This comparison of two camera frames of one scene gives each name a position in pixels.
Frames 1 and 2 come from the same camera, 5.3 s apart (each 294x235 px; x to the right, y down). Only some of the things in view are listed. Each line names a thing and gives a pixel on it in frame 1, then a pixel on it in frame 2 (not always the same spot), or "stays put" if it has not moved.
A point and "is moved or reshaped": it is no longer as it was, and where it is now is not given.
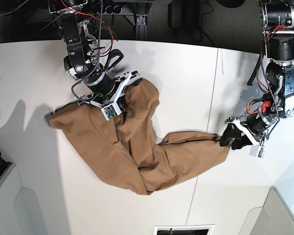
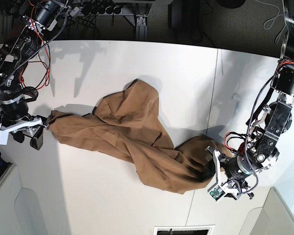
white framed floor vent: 194,229 stays put
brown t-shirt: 125,150 is moved or reshaped
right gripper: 260,122 -> 239,171
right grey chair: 274,218 stays put
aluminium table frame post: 141,28 stays put
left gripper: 103,86 -> 13,116
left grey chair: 14,209 stays put
